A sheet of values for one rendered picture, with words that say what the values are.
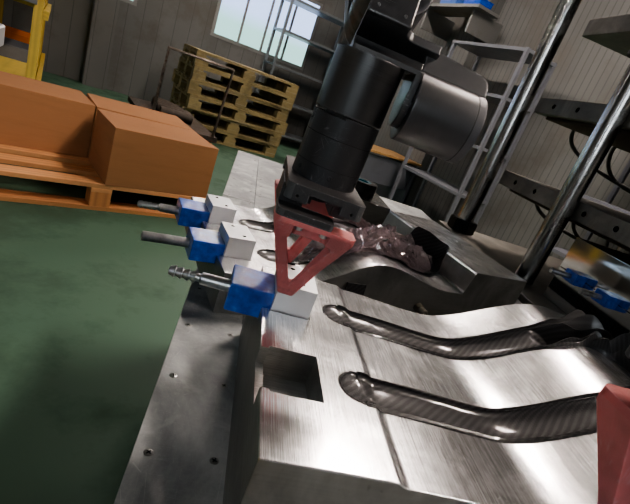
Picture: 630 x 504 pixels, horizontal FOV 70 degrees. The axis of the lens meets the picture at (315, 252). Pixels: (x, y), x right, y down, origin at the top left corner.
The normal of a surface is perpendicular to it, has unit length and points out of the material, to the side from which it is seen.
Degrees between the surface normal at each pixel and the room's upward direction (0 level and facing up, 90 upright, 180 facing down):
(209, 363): 0
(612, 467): 110
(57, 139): 90
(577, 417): 28
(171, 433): 0
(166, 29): 90
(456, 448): 4
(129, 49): 90
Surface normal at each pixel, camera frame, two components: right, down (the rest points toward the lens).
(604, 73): -0.85, -0.13
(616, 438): -1.00, 0.05
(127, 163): 0.56, 0.47
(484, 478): 0.38, -0.87
